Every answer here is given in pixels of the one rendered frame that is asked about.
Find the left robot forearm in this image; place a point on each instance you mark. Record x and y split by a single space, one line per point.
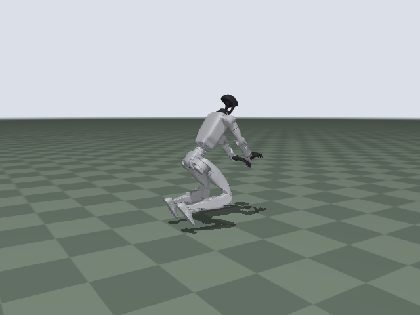
228 150

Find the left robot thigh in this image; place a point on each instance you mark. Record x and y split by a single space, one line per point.
202 179

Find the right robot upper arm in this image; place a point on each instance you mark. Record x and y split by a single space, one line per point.
230 122

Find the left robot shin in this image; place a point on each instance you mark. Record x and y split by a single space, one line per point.
189 197

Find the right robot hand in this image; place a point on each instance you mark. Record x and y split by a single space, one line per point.
254 154

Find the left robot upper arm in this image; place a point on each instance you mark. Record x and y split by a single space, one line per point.
222 140

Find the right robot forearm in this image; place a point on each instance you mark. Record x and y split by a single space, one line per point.
245 150

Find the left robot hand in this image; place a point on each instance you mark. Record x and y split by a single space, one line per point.
236 158

